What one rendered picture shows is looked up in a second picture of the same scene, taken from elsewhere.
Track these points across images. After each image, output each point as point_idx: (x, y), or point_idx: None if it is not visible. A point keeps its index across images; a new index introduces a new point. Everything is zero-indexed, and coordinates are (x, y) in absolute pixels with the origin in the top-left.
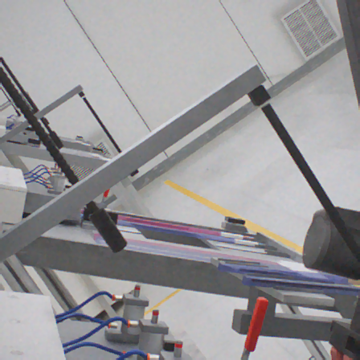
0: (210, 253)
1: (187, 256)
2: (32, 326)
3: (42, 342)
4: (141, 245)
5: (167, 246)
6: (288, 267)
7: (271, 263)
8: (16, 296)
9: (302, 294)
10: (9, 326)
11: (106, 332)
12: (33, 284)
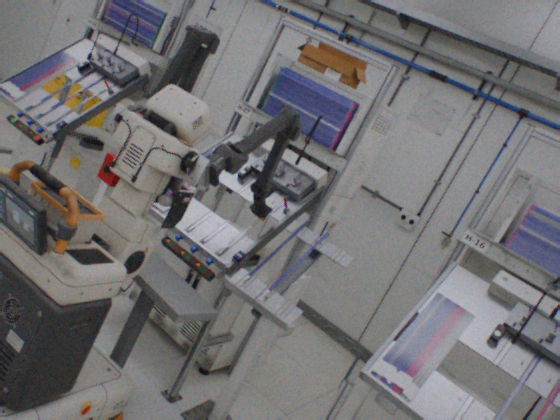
0: (427, 345)
1: (416, 319)
2: (299, 164)
3: (290, 160)
4: (438, 313)
5: (441, 331)
6: (397, 369)
7: (406, 366)
8: (319, 174)
9: (293, 225)
10: (300, 161)
11: (299, 180)
12: (434, 276)
